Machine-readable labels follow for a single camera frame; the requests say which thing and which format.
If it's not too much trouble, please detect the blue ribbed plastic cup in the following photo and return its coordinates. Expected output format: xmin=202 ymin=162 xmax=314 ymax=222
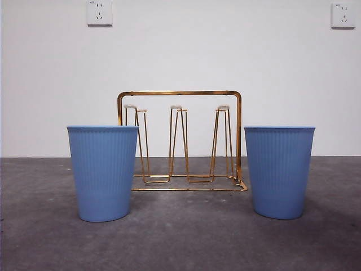
xmin=67 ymin=125 xmax=140 ymax=223
xmin=244 ymin=126 xmax=316 ymax=220

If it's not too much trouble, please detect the gold wire cup rack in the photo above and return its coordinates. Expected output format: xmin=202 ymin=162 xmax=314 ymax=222
xmin=117 ymin=90 xmax=249 ymax=193

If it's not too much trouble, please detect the white wall socket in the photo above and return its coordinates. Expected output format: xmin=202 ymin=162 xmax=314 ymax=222
xmin=331 ymin=2 xmax=356 ymax=29
xmin=86 ymin=0 xmax=113 ymax=28

